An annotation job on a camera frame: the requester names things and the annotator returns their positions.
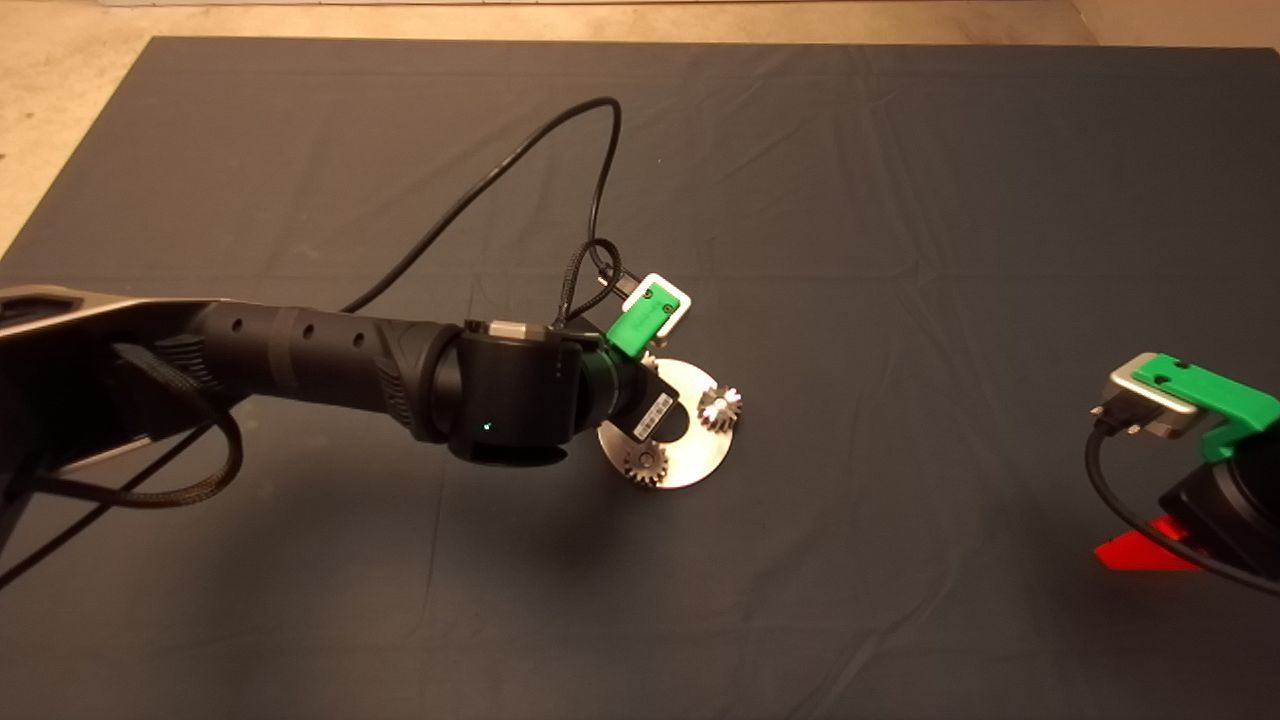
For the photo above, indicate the round metal carrier plate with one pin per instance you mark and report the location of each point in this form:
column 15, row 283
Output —
column 700, row 455

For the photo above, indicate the silver camera box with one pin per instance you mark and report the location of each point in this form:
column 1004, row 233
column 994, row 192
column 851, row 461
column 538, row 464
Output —
column 680, row 305
column 1150, row 405

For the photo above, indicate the green right camera mount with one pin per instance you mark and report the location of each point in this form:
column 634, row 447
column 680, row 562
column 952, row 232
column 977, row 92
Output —
column 1225, row 395

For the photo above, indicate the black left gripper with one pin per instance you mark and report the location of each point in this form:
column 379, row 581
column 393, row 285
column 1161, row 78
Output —
column 650, row 400

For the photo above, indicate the dark grey table cloth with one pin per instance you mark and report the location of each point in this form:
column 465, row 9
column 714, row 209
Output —
column 900, row 200

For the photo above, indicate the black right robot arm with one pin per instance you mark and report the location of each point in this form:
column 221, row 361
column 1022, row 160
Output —
column 1265, row 480

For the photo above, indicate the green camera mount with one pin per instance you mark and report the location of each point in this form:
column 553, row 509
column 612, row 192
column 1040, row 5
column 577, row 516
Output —
column 1225, row 395
column 635, row 322

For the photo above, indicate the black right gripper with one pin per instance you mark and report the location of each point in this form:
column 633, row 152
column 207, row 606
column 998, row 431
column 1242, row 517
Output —
column 1225, row 510

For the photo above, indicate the silver right camera box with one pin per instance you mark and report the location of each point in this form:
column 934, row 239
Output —
column 1150, row 405

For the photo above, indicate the green left camera mount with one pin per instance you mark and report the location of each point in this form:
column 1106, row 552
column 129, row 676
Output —
column 635, row 322

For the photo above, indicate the silver left camera box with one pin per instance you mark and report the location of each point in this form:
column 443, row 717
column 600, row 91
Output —
column 680, row 305

